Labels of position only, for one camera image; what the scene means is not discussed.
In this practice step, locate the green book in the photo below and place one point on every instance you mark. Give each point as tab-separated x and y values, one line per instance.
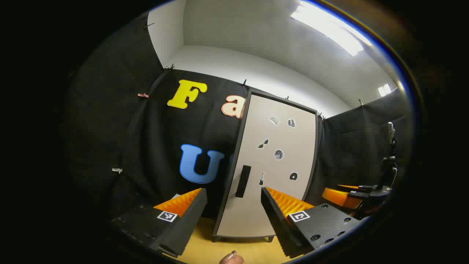
176	196

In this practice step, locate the dark grey cabinet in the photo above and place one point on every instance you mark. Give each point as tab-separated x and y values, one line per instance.
236	146

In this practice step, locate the beige cabinet door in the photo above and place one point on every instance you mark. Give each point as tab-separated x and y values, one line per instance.
278	205

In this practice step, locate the black backdrop cloth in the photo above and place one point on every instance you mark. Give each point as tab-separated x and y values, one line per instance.
110	128

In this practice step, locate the small brown rounded object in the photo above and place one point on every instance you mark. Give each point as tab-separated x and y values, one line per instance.
231	259

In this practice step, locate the white clothes peg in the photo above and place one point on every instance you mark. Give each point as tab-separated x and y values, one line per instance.
117	170

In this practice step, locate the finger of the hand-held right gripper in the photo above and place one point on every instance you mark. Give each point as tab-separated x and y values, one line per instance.
362	189
342	198

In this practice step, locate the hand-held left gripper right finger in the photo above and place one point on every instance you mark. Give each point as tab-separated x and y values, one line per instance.
274	220

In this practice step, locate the ceiling light panel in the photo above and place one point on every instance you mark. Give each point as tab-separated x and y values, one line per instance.
384	90
329	31

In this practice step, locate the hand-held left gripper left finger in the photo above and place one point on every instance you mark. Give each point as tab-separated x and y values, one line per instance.
187	227

